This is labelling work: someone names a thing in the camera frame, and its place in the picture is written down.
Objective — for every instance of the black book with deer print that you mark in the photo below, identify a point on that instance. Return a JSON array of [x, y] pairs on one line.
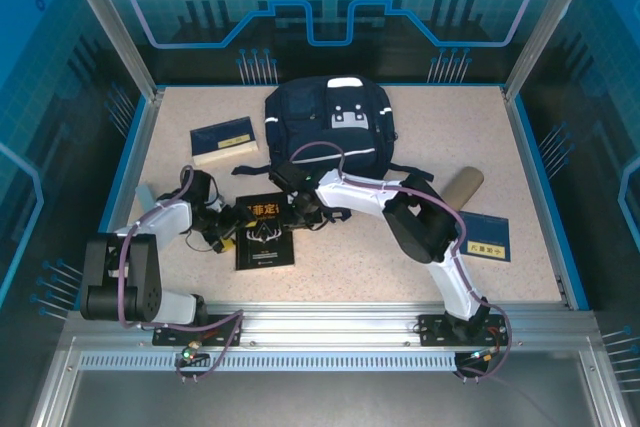
[[265, 247]]

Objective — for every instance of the navy blue backpack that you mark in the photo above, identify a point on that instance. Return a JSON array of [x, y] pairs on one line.
[[320, 127]]

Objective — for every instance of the thick blue book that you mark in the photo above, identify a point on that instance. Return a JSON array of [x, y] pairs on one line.
[[222, 134]]

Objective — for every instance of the brown cylindrical pencil case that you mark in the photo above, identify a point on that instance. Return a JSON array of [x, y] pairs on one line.
[[465, 184]]

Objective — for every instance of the thin blue book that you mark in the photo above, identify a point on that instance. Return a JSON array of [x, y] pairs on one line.
[[487, 232]]

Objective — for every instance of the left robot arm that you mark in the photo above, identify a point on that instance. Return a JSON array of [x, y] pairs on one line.
[[170, 222]]

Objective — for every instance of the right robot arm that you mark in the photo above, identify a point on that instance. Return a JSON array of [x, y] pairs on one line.
[[360, 194]]

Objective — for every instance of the small grey flat piece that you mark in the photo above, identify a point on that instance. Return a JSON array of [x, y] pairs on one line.
[[146, 197]]

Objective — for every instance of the small green-lit connector board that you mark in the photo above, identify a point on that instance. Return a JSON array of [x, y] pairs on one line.
[[481, 356], [190, 353]]

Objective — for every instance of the metal front tray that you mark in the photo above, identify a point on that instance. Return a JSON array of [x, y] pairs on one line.
[[320, 397]]

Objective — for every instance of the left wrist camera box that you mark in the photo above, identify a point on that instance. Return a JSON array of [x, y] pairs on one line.
[[202, 183]]

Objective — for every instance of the aluminium side rail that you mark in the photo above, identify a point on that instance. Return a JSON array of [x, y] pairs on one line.
[[136, 172], [528, 172]]

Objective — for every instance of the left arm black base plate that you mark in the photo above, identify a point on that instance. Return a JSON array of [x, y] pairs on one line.
[[167, 334]]

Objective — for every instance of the aluminium front rail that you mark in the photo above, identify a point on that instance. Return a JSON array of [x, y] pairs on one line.
[[325, 327]]

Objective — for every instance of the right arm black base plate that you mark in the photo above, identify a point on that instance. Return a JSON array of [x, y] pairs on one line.
[[435, 329]]

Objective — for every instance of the aluminium frame post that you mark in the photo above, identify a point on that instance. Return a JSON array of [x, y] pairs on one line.
[[545, 22], [111, 22]]

